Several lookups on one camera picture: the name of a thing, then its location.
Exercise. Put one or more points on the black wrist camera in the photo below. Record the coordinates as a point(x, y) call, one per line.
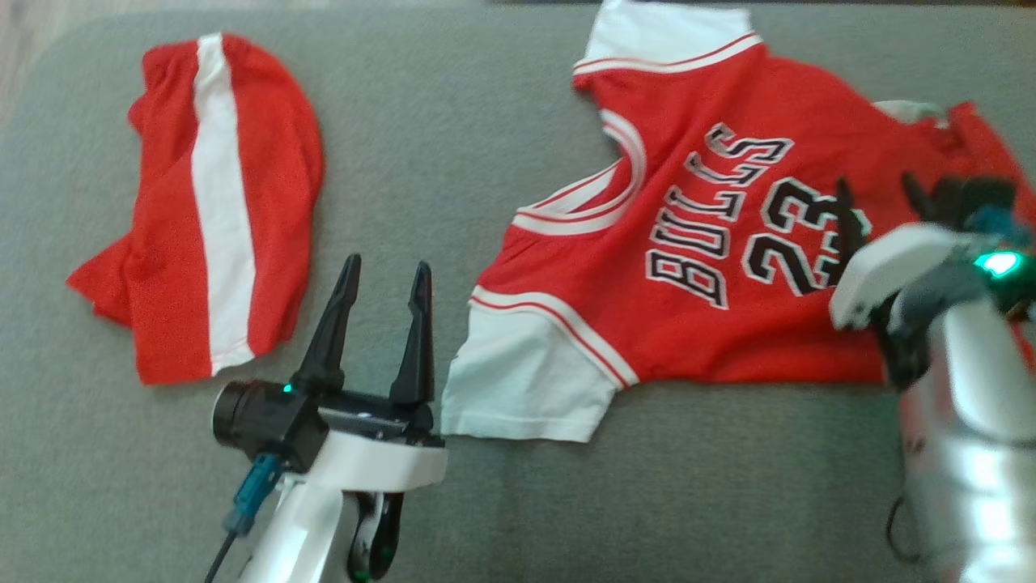
point(267, 421)
point(979, 202)

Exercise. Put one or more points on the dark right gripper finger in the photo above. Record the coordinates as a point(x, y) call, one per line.
point(917, 198)
point(850, 227)

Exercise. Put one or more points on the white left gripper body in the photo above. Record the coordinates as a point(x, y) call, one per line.
point(380, 461)

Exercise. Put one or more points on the red Bulls 23 jersey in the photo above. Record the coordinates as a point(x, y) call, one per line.
point(712, 324)

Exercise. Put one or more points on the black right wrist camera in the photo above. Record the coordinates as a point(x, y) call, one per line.
point(979, 202)

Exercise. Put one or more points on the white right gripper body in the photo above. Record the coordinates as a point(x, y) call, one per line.
point(890, 271)

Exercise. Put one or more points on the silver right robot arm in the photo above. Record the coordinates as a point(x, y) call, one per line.
point(971, 421)

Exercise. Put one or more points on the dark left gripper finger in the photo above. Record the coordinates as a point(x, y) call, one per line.
point(414, 348)
point(328, 340)

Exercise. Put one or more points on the red shorts with white stripe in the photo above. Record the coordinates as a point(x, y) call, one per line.
point(275, 202)

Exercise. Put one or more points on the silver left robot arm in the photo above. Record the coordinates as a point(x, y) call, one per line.
point(307, 534)

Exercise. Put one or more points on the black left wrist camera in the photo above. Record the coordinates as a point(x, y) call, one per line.
point(267, 421)

